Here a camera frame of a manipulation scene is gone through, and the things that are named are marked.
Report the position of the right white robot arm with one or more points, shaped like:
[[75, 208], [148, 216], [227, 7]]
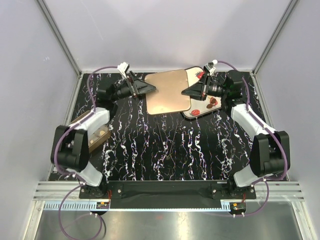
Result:
[[270, 152]]

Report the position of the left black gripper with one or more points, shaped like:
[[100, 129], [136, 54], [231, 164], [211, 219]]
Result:
[[140, 86]]

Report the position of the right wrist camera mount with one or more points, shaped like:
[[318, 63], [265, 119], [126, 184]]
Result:
[[210, 67]]

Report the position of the left controller board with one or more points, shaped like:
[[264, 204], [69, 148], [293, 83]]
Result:
[[103, 205]]

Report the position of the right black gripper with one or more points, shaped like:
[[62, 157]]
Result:
[[196, 92]]

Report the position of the gold tin box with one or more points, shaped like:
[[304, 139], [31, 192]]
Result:
[[98, 136]]

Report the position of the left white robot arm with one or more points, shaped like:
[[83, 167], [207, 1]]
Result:
[[70, 151]]

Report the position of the metal tongs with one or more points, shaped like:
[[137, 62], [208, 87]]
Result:
[[167, 142]]

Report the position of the controller board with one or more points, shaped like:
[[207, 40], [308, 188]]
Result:
[[239, 206], [103, 205]]

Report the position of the rose gold tin lid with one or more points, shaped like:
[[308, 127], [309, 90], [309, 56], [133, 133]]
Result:
[[168, 97]]

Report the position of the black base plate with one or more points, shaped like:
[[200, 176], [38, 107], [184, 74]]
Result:
[[167, 195]]

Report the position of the right controller board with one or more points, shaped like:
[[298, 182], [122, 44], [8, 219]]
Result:
[[239, 206]]

